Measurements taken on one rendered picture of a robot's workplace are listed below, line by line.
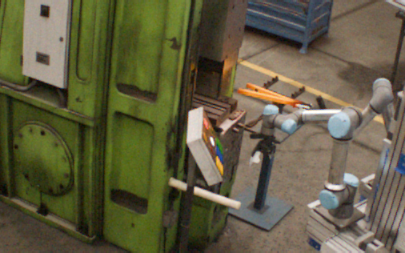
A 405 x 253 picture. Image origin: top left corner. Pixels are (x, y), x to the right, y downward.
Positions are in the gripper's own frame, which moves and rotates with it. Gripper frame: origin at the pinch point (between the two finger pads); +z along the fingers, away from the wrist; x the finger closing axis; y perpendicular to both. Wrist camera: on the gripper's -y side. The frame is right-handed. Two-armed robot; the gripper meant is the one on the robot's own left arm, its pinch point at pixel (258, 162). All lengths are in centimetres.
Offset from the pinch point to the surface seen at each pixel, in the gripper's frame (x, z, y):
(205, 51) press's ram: -5, -47, -50
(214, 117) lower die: 4.6, -4.5, -46.0
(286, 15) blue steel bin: 314, 57, -282
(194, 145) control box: -45, -22, -3
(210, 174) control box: -37.7, -6.0, 3.0
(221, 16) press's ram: -2, -70, -44
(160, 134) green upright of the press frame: -33, -2, -48
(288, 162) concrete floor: 137, 94, -93
